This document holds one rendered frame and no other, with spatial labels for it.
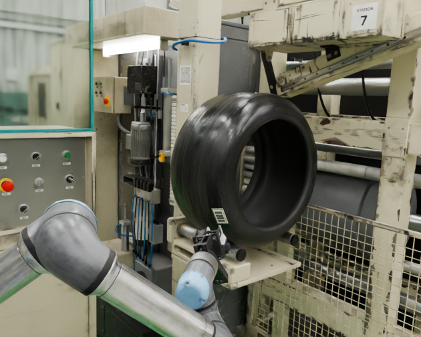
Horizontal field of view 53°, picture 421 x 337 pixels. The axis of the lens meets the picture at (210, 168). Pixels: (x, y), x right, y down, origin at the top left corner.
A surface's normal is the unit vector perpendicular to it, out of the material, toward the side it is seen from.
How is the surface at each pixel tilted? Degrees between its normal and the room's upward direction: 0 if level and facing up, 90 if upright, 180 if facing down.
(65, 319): 90
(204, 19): 90
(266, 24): 90
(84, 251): 54
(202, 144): 68
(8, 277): 88
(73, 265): 79
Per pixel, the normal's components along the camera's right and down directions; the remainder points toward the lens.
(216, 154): -0.11, -0.08
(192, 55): -0.77, 0.07
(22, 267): 0.19, 0.05
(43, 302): 0.63, 0.15
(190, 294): -0.20, 0.27
